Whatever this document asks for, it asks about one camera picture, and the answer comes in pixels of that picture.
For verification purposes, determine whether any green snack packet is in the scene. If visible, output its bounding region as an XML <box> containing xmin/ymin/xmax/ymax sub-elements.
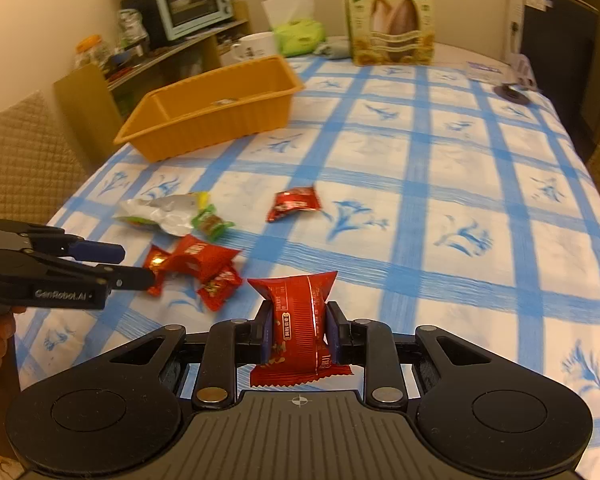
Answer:
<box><xmin>191</xmin><ymin>204</ymin><xmax>234</xmax><ymax>239</ymax></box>

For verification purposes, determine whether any green tissue pack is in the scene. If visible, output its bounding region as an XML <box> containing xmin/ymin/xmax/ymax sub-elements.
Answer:
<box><xmin>261</xmin><ymin>0</ymin><xmax>327</xmax><ymax>58</ymax></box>

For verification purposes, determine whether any grey cloth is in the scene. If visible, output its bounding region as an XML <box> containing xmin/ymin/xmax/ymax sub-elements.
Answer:
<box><xmin>314</xmin><ymin>40</ymin><xmax>353</xmax><ymax>60</ymax></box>

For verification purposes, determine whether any light blue toaster oven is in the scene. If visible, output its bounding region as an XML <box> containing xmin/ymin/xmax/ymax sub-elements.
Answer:
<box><xmin>122</xmin><ymin>0</ymin><xmax>233</xmax><ymax>43</ymax></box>

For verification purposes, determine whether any large red snack packet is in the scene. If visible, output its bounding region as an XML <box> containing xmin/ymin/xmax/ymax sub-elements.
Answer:
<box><xmin>167</xmin><ymin>234</ymin><xmax>243</xmax><ymax>282</ymax></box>

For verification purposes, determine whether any white mug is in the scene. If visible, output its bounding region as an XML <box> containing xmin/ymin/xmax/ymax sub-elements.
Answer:
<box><xmin>230</xmin><ymin>32</ymin><xmax>280</xmax><ymax>63</ymax></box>

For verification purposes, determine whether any jar with orange lid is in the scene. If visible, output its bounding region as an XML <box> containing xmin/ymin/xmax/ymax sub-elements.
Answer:
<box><xmin>74</xmin><ymin>35</ymin><xmax>112</xmax><ymax>68</ymax></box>

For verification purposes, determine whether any sunflower seed bag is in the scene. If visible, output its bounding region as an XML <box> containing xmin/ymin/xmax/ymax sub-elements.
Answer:
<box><xmin>341</xmin><ymin>0</ymin><xmax>437</xmax><ymax>67</ymax></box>

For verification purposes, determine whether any black panel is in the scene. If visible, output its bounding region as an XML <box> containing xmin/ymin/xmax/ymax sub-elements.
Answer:
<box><xmin>521</xmin><ymin>0</ymin><xmax>600</xmax><ymax>158</ymax></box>

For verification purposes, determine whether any wooden shelf unit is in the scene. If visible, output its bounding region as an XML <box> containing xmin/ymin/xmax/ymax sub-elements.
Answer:
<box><xmin>54</xmin><ymin>19</ymin><xmax>253</xmax><ymax>136</ymax></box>

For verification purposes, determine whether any clear plastic packet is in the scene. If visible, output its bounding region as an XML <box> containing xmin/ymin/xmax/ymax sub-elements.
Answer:
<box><xmin>464</xmin><ymin>60</ymin><xmax>506</xmax><ymax>82</ymax></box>

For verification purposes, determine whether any white silver snack packet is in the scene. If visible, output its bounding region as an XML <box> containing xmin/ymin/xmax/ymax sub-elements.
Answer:
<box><xmin>112</xmin><ymin>191</ymin><xmax>212</xmax><ymax>237</ymax></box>

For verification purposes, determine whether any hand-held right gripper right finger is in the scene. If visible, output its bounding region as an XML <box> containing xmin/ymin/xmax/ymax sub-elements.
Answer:
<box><xmin>325</xmin><ymin>300</ymin><xmax>491</xmax><ymax>406</ymax></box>

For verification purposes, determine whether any small red snack packet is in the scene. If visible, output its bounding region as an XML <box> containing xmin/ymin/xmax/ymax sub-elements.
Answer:
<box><xmin>197</xmin><ymin>266</ymin><xmax>243</xmax><ymax>312</ymax></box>

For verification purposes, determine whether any red snack packet yellow label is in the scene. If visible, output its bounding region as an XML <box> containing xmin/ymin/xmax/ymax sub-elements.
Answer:
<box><xmin>247</xmin><ymin>271</ymin><xmax>355</xmax><ymax>388</ymax></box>

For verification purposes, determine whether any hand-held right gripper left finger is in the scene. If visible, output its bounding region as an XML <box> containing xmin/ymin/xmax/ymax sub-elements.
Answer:
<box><xmin>107</xmin><ymin>300</ymin><xmax>278</xmax><ymax>408</ymax></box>

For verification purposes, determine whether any red and gold snack packet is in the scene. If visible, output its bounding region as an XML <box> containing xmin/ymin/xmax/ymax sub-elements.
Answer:
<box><xmin>144</xmin><ymin>244</ymin><xmax>175</xmax><ymax>297</ymax></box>

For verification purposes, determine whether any dark round disc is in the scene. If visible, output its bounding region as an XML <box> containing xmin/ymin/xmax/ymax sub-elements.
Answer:
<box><xmin>494</xmin><ymin>82</ymin><xmax>533</xmax><ymax>106</ymax></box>

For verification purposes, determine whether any orange plastic basket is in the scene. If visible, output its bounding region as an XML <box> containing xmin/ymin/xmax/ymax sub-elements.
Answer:
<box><xmin>114</xmin><ymin>55</ymin><xmax>306</xmax><ymax>163</ymax></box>

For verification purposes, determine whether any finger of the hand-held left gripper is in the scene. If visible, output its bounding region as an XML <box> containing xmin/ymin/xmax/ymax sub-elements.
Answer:
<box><xmin>30</xmin><ymin>252</ymin><xmax>157</xmax><ymax>292</ymax></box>
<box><xmin>22</xmin><ymin>225</ymin><xmax>126</xmax><ymax>264</ymax></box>

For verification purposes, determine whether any blue checked tablecloth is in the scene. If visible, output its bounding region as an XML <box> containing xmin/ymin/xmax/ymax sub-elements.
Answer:
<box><xmin>17</xmin><ymin>35</ymin><xmax>600</xmax><ymax>480</ymax></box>

